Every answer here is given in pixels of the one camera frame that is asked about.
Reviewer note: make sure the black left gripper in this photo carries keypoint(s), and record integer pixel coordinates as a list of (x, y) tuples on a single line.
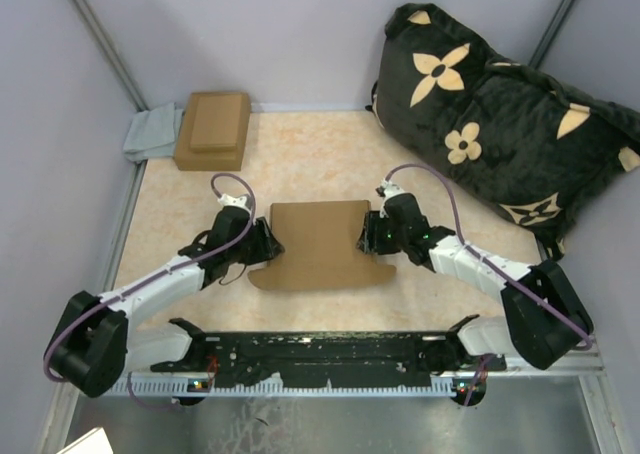
[(267, 245)]

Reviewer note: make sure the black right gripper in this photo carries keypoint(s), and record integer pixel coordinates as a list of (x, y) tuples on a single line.
[(369, 241)]

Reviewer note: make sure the brown cardboard box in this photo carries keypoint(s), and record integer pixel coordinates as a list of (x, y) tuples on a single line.
[(320, 249)]

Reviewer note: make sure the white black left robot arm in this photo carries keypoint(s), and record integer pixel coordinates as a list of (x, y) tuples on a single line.
[(98, 340)]

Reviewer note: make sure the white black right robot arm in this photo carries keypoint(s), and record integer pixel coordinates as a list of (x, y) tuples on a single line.
[(543, 317)]

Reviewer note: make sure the large folded cardboard box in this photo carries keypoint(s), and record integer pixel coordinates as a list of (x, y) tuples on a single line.
[(188, 160)]

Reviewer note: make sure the small folded cardboard box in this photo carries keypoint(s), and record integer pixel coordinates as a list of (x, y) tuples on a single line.
[(216, 123)]

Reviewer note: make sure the grey folded cloth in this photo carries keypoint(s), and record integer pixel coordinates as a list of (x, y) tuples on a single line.
[(153, 133)]

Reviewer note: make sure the black floral plush pillow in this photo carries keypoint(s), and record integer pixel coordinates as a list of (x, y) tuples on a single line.
[(533, 149)]

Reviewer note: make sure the white paper sheet corner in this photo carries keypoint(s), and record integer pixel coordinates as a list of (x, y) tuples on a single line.
[(93, 442)]

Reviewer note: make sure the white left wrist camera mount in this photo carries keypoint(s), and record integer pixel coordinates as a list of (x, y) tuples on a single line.
[(244, 201)]

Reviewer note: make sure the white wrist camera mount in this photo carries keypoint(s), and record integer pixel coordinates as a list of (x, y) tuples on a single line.
[(244, 201), (386, 191)]

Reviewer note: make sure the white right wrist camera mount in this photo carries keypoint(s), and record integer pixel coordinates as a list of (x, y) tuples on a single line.
[(386, 191)]

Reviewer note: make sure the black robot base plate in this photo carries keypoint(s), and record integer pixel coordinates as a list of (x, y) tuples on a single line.
[(310, 359)]

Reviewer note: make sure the white slotted cable duct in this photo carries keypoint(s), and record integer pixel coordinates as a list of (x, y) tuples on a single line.
[(147, 386)]

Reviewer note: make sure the aluminium frame rail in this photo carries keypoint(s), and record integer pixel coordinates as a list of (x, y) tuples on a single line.
[(572, 361)]

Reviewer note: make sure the left aluminium corner post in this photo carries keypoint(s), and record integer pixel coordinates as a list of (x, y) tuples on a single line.
[(110, 54)]

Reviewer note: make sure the aluminium corner post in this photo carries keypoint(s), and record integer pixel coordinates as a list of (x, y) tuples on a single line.
[(110, 54), (551, 32)]

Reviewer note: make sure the right aluminium corner post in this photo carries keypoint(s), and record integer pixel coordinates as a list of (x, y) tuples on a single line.
[(551, 32)]

